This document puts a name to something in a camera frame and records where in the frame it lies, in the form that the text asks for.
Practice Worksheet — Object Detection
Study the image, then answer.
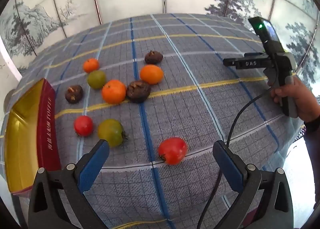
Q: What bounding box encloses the small red tomato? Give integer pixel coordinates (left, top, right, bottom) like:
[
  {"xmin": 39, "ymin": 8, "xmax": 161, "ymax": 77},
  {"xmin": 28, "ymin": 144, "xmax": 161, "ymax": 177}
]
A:
[{"xmin": 74, "ymin": 115, "xmax": 93, "ymax": 137}]

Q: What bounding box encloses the small green tomato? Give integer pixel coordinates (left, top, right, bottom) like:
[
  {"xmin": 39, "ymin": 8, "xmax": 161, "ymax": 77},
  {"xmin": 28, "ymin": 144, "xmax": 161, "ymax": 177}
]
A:
[{"xmin": 87, "ymin": 70, "xmax": 107, "ymax": 90}]

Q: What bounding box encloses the blue plaid tablecloth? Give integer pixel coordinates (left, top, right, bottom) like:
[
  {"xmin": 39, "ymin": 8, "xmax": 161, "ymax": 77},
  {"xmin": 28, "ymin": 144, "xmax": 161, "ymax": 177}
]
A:
[{"xmin": 10, "ymin": 14, "xmax": 302, "ymax": 228}]

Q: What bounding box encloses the large bumpy orange tangerine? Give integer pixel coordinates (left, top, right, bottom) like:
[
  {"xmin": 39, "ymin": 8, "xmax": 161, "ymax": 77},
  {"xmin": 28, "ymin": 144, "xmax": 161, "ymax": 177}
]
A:
[{"xmin": 101, "ymin": 80, "xmax": 126, "ymax": 105}]

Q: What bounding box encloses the brown fruit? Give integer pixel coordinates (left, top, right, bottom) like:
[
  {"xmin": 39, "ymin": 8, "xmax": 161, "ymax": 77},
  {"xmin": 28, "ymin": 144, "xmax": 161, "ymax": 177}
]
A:
[
  {"xmin": 65, "ymin": 85, "xmax": 84, "ymax": 104},
  {"xmin": 126, "ymin": 80, "xmax": 151, "ymax": 104},
  {"xmin": 144, "ymin": 50, "xmax": 163, "ymax": 65}
]

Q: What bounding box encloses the painted landscape folding screen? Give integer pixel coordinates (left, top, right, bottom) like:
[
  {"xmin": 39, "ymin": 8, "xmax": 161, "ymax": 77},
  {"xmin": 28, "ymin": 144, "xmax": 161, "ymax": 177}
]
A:
[{"xmin": 1, "ymin": 0, "xmax": 319, "ymax": 95}]

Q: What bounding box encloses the smooth orange fruit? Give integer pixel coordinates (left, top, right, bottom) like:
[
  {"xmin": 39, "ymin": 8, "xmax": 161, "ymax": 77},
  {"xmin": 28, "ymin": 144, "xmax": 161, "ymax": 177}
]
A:
[{"xmin": 139, "ymin": 65, "xmax": 164, "ymax": 85}]

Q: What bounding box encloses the person's right hand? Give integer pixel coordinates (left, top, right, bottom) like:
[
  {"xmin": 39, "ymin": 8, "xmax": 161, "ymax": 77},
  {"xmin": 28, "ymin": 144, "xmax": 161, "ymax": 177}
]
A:
[{"xmin": 271, "ymin": 76, "xmax": 319, "ymax": 122}]

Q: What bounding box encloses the purple right sleeve forearm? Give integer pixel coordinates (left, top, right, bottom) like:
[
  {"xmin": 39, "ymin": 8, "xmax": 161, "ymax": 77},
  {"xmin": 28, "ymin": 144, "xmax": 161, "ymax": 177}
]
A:
[{"xmin": 304, "ymin": 117, "xmax": 320, "ymax": 207}]

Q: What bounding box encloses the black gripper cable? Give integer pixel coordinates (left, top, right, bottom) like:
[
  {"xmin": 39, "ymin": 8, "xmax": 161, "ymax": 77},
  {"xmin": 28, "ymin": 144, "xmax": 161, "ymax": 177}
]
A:
[{"xmin": 196, "ymin": 86, "xmax": 276, "ymax": 229}]

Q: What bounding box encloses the red gold toffee tin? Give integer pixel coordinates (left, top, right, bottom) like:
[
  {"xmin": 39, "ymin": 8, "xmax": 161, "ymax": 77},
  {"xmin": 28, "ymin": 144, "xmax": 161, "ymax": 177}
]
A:
[{"xmin": 4, "ymin": 79, "xmax": 61, "ymax": 195}]

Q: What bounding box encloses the large red tomato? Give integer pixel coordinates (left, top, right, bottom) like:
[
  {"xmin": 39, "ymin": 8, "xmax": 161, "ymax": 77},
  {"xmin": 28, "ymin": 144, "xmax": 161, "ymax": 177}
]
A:
[{"xmin": 158, "ymin": 137, "xmax": 188, "ymax": 165}]

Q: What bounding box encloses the small orange tangerine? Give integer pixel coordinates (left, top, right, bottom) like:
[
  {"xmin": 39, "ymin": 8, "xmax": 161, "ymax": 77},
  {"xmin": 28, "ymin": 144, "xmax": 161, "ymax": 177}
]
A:
[{"xmin": 82, "ymin": 58, "xmax": 100, "ymax": 73}]

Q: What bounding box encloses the large green tomato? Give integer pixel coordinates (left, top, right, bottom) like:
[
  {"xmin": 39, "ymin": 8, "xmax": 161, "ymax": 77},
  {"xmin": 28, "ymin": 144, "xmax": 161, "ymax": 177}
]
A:
[{"xmin": 98, "ymin": 118, "xmax": 127, "ymax": 148}]

